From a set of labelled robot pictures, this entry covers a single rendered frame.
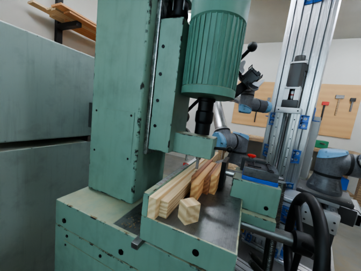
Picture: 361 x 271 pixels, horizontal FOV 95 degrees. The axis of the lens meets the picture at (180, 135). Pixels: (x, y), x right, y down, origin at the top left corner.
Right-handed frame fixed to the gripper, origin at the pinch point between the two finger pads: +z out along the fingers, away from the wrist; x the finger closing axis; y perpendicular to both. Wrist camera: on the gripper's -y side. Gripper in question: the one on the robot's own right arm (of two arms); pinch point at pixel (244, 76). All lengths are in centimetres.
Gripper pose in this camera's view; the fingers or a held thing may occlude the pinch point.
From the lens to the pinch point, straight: 79.3
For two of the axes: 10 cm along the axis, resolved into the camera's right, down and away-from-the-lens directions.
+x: 6.2, 7.6, -1.9
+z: -3.9, 0.8, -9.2
